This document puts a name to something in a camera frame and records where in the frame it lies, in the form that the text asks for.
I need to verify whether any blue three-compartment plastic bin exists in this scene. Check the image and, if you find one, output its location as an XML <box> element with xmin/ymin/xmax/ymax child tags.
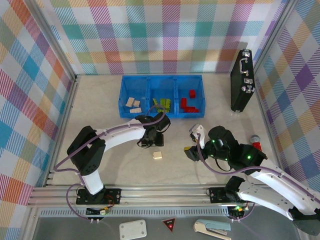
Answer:
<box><xmin>117</xmin><ymin>74</ymin><xmax>208</xmax><ymax>120</ymax></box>

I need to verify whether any aluminium side rail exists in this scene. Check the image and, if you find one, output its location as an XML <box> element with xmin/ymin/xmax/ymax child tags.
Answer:
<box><xmin>46</xmin><ymin>74</ymin><xmax>81</xmax><ymax>187</ymax></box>
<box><xmin>252</xmin><ymin>72</ymin><xmax>288</xmax><ymax>186</ymax></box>

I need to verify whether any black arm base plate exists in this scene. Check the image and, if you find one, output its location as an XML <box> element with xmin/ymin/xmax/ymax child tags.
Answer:
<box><xmin>208</xmin><ymin>186</ymin><xmax>256</xmax><ymax>204</ymax></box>
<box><xmin>75</xmin><ymin>187</ymin><xmax>123</xmax><ymax>206</ymax></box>

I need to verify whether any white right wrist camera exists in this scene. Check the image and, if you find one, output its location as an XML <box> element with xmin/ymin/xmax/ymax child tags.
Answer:
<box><xmin>188</xmin><ymin>123</ymin><xmax>206</xmax><ymax>149</ymax></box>

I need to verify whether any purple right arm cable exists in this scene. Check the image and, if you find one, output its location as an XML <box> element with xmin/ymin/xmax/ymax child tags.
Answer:
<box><xmin>196</xmin><ymin>133</ymin><xmax>316</xmax><ymax>223</ymax></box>

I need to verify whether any white rectangular plastic plate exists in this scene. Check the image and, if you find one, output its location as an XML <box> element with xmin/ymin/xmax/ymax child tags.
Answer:
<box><xmin>119</xmin><ymin>219</ymin><xmax>147</xmax><ymax>240</ymax></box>

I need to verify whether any light blue stapler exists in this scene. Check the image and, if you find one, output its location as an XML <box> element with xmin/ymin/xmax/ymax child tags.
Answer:
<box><xmin>193</xmin><ymin>219</ymin><xmax>232</xmax><ymax>237</ymax></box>

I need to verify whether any aluminium front rail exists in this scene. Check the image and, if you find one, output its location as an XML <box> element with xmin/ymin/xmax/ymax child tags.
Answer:
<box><xmin>26</xmin><ymin>184</ymin><xmax>304</xmax><ymax>208</ymax></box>

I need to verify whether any red black triangular button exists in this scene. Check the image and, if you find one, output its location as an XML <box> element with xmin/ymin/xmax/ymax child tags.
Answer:
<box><xmin>160</xmin><ymin>217</ymin><xmax>177</xmax><ymax>234</ymax></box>

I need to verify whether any slotted grey cable duct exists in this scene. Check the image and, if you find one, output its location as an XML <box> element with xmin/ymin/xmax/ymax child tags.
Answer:
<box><xmin>39</xmin><ymin>207</ymin><xmax>232</xmax><ymax>218</ymax></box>

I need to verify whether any aluminium corner post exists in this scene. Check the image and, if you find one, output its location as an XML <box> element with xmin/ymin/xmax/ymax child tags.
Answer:
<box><xmin>29</xmin><ymin>0</ymin><xmax>79</xmax><ymax>81</ymax></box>
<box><xmin>252</xmin><ymin>0</ymin><xmax>299</xmax><ymax>70</ymax></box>

